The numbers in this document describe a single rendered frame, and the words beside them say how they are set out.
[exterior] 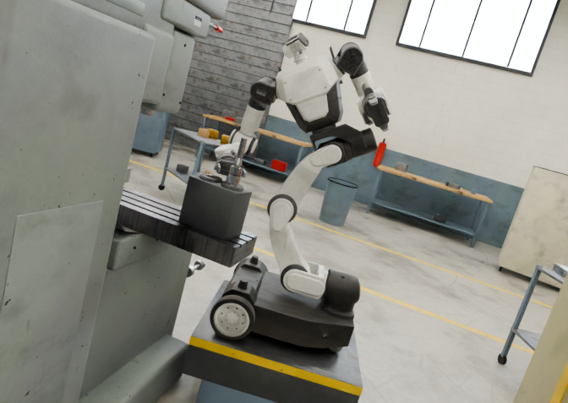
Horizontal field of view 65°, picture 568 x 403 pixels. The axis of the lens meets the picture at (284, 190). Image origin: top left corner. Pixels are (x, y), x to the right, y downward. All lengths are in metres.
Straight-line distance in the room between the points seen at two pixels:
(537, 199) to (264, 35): 6.01
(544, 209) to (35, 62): 6.73
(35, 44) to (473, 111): 8.49
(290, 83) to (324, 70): 0.16
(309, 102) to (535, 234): 5.60
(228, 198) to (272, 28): 8.27
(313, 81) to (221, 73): 8.07
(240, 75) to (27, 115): 8.80
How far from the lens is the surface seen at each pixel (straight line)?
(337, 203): 6.41
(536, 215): 7.20
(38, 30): 1.13
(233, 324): 2.09
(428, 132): 9.07
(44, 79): 1.15
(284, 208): 2.05
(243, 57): 9.86
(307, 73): 2.00
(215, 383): 2.16
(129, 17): 1.53
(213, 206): 1.67
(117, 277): 1.81
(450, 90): 9.14
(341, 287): 2.19
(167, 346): 2.35
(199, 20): 1.86
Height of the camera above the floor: 1.46
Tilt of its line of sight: 10 degrees down
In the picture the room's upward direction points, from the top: 16 degrees clockwise
